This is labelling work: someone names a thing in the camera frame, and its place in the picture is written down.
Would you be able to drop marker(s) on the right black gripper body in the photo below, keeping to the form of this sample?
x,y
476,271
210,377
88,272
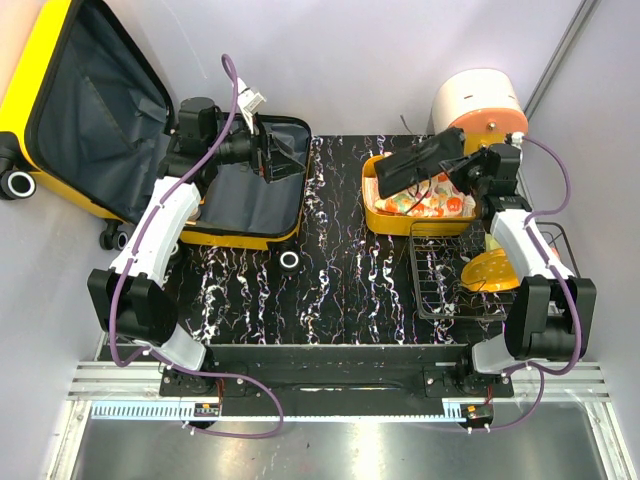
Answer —
x,y
466,176

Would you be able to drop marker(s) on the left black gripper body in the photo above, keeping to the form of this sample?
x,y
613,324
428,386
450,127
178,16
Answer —
x,y
235,148

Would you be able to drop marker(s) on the floral orange pouch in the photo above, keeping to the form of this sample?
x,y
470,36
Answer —
x,y
436,197

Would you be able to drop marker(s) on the black drawstring pouch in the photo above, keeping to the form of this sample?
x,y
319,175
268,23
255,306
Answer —
x,y
410,166

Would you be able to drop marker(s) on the white pink drawer cabinet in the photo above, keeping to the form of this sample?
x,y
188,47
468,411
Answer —
x,y
483,104

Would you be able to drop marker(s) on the yellow plastic basket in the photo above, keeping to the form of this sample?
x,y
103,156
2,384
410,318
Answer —
x,y
397,225

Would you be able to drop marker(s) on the yellow Pikachu suitcase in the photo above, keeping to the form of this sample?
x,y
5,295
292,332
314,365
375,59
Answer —
x,y
86,116

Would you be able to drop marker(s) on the orange strap wristwatch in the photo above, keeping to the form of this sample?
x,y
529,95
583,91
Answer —
x,y
196,212

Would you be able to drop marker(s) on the orange printed cloth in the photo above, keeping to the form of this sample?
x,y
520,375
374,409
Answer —
x,y
370,193

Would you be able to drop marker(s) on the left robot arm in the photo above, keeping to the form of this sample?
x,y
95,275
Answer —
x,y
128,297

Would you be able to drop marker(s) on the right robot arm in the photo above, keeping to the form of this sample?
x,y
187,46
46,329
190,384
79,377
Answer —
x,y
547,326

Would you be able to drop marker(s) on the pale green cup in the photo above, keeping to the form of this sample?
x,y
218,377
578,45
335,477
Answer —
x,y
491,243

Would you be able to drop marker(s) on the yellow ceramic dish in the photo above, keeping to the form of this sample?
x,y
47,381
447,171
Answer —
x,y
489,272

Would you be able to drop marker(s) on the black marble pattern mat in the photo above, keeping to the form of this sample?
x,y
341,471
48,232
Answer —
x,y
354,286

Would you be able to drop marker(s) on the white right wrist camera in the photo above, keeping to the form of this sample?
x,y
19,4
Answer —
x,y
515,139

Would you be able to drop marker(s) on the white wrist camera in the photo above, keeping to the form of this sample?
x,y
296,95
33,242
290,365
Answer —
x,y
248,102
515,139

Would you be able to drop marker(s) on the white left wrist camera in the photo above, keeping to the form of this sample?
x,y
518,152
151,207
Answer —
x,y
248,102

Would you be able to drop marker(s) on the black wire rack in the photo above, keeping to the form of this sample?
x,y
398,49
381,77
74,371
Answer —
x,y
437,264

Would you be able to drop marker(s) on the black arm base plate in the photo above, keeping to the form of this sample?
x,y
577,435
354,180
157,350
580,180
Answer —
x,y
434,371

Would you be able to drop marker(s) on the aluminium frame rail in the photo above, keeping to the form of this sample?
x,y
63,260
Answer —
x,y
144,391

